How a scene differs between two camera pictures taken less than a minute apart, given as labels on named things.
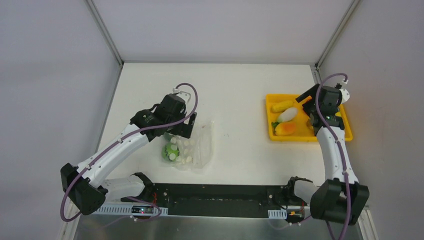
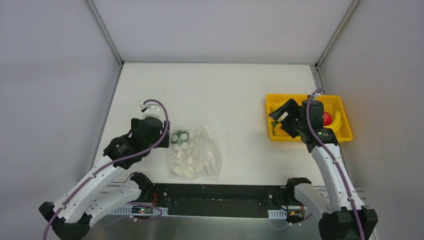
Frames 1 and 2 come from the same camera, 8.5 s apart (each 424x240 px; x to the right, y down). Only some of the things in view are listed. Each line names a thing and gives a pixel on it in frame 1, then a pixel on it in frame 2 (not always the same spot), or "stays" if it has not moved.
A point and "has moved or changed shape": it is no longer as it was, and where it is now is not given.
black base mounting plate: x=225 y=200 stays
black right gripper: x=305 y=100 -> x=284 y=117
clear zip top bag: x=196 y=153 has moved or changed shape
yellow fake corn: x=280 y=107 stays
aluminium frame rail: x=109 y=38 stays
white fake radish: x=287 y=115 stays
